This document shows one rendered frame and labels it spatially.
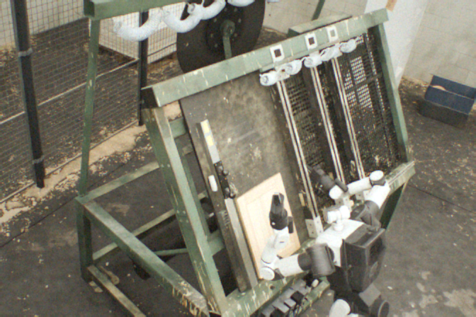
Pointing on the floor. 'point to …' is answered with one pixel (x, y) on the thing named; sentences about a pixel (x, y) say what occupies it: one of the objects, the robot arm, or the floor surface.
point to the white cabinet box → (399, 28)
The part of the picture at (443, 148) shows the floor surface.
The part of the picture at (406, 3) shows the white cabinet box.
